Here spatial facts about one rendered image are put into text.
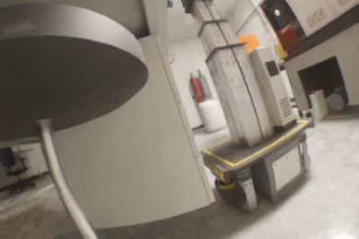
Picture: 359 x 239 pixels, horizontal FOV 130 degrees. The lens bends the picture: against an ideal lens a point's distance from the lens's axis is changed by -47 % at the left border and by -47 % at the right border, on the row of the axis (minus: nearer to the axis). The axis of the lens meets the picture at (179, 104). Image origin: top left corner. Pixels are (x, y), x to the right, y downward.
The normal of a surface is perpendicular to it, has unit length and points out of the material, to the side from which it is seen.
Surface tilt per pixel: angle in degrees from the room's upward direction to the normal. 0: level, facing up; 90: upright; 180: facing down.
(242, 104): 90
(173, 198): 90
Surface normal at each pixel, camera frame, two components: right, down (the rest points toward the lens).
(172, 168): 0.06, -0.10
